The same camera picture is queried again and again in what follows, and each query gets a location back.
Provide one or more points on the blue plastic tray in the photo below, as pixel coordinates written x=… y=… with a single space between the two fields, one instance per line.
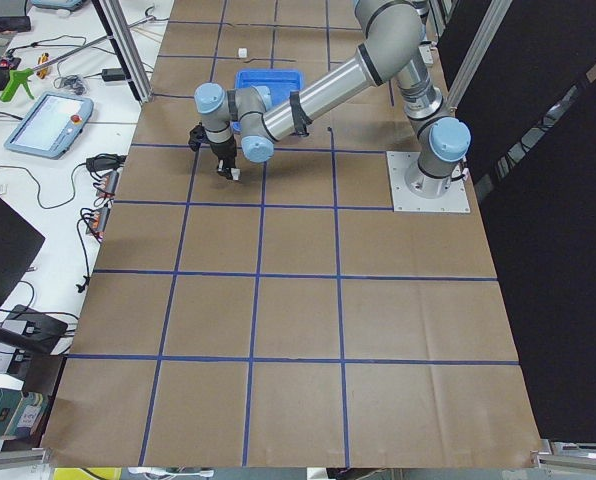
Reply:
x=274 y=85

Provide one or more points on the aluminium frame post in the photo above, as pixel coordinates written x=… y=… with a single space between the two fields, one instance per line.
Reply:
x=114 y=23

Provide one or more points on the teach pendant tablet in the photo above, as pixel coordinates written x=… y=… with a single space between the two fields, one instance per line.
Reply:
x=51 y=126

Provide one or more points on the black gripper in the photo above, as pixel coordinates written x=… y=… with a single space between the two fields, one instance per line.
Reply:
x=222 y=150

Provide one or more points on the green handled reacher grabber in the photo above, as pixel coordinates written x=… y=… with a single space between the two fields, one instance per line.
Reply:
x=88 y=58

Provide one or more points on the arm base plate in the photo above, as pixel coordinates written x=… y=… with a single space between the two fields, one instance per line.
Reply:
x=413 y=191

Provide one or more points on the wooden chopstick pair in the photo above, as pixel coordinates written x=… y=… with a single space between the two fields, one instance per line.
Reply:
x=151 y=30

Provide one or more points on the yellow metal tool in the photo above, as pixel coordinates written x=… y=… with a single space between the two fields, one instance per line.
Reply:
x=41 y=70

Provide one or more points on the black power adapter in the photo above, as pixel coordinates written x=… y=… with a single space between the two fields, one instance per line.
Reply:
x=112 y=74

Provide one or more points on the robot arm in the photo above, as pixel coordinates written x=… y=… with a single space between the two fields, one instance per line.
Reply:
x=246 y=121

